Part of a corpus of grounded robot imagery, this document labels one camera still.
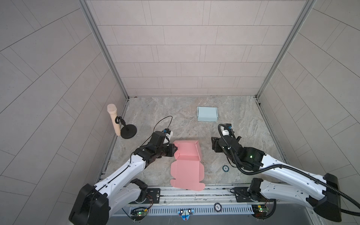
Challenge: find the round black white badge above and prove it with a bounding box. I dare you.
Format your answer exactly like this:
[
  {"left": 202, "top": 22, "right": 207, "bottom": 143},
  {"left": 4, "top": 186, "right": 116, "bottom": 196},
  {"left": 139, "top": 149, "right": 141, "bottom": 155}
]
[{"left": 214, "top": 202, "right": 222, "bottom": 212}]

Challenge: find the blue poker chip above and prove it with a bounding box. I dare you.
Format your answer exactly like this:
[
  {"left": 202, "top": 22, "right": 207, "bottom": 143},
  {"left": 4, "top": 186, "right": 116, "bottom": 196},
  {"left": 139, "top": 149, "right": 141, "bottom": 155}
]
[{"left": 222, "top": 165, "right": 229, "bottom": 172}]

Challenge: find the green circuit board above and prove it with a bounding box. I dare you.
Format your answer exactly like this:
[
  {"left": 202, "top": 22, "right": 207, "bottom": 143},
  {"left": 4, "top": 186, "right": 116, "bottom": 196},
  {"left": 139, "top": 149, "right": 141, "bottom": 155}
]
[
  {"left": 131, "top": 207, "right": 149, "bottom": 220},
  {"left": 252, "top": 205, "right": 269, "bottom": 218}
]

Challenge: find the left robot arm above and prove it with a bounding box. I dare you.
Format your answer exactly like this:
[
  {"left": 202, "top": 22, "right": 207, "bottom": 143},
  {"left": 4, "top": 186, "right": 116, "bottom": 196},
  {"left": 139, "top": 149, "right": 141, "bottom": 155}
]
[{"left": 68, "top": 128, "right": 177, "bottom": 225}]

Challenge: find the left green circuit board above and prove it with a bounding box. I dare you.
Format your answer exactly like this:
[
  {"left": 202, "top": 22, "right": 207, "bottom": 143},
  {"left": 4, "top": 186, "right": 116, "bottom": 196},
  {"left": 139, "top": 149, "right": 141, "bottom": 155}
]
[{"left": 131, "top": 207, "right": 149, "bottom": 220}]

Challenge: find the light blue paper box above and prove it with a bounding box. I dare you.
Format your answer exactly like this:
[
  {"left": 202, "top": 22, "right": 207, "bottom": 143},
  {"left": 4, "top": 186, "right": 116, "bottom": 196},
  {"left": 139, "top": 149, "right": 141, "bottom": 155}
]
[{"left": 197, "top": 106, "right": 218, "bottom": 122}]

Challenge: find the pink paper box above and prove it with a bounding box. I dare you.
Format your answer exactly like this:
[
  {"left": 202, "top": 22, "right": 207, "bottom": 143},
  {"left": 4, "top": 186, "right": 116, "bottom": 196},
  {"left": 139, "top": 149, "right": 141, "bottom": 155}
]
[{"left": 170, "top": 140, "right": 205, "bottom": 191}]

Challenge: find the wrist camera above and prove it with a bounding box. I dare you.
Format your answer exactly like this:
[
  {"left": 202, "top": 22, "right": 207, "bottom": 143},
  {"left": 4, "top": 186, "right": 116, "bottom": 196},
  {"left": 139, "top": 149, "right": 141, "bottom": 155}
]
[
  {"left": 163, "top": 128, "right": 173, "bottom": 144},
  {"left": 220, "top": 123, "right": 234, "bottom": 137}
]

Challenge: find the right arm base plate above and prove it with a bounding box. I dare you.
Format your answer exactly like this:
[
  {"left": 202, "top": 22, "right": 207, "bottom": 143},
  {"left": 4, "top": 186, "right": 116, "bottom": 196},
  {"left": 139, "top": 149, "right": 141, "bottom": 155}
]
[{"left": 230, "top": 187, "right": 269, "bottom": 203}]

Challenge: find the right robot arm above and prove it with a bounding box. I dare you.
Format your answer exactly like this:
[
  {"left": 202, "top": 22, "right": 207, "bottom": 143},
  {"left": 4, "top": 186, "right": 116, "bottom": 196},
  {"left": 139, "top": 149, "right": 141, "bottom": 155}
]
[{"left": 211, "top": 136, "right": 342, "bottom": 222}]

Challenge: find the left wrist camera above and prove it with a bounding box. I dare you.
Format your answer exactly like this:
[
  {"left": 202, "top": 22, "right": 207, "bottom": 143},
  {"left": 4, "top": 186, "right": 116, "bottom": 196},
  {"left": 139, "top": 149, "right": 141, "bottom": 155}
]
[{"left": 163, "top": 128, "right": 173, "bottom": 144}]

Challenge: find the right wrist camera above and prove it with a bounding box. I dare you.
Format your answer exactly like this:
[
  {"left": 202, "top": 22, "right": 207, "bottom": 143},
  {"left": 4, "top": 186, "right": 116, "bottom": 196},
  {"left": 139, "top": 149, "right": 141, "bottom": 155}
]
[{"left": 220, "top": 123, "right": 234, "bottom": 137}]

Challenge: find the black corrugated cable conduit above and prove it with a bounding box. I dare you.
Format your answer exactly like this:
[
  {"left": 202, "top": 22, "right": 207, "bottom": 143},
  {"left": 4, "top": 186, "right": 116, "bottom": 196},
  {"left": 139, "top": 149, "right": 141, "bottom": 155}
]
[{"left": 217, "top": 123, "right": 360, "bottom": 217}]

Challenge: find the aluminium mounting rail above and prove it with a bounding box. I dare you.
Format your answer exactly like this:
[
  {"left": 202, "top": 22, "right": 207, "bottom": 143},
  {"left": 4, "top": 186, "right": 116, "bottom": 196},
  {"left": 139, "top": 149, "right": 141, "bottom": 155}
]
[{"left": 79, "top": 184, "right": 316, "bottom": 209}]

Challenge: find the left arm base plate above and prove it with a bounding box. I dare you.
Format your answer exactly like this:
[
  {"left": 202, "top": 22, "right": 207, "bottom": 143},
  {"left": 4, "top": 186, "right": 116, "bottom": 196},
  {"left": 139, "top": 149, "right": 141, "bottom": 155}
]
[{"left": 135, "top": 188, "right": 161, "bottom": 204}]

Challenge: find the black round microphone stand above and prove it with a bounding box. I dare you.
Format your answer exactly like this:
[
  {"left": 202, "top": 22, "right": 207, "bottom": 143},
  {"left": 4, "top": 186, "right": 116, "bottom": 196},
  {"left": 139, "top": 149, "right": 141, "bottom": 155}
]
[{"left": 114, "top": 116, "right": 137, "bottom": 139}]

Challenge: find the right green circuit board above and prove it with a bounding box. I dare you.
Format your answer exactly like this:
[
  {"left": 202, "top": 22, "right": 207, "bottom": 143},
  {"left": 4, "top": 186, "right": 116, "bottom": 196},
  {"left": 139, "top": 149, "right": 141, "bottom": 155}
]
[{"left": 252, "top": 205, "right": 269, "bottom": 218}]

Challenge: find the blue sticker with eyes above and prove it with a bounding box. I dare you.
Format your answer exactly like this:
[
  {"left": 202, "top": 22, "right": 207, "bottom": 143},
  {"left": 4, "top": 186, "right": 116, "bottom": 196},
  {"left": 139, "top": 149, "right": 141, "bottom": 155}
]
[{"left": 178, "top": 209, "right": 194, "bottom": 221}]

